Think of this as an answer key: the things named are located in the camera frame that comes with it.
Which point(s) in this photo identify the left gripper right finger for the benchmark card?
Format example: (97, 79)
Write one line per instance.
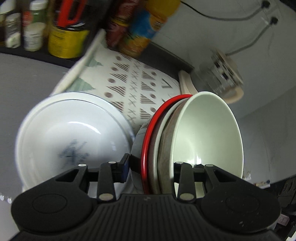
(190, 179)

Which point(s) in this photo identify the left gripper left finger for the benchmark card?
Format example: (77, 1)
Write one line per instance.
(109, 173)

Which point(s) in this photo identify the pale green bowl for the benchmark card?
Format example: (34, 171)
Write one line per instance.
(160, 144)
(205, 132)

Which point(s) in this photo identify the red plastic bowl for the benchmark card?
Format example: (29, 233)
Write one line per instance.
(140, 165)

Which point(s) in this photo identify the white plate bakery print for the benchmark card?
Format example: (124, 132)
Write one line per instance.
(66, 130)

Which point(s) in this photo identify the black kitchen rack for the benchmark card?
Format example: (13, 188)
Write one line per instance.
(42, 54)

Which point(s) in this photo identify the cream kettle base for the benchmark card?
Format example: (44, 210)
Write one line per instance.
(186, 85)

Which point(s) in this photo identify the patterned table mat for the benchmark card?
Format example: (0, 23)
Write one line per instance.
(134, 88)

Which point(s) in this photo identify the glass electric kettle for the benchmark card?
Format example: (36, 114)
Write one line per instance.
(220, 76)

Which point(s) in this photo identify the yellow label dark bottle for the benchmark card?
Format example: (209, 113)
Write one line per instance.
(67, 42)

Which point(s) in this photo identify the red chip can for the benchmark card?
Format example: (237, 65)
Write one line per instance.
(120, 22)

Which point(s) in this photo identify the orange juice bottle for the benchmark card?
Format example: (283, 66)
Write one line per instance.
(145, 25)

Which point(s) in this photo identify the red peeler tool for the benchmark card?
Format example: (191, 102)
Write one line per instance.
(63, 19)

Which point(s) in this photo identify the white cap seasoning jar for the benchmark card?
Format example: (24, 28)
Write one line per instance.
(33, 36)

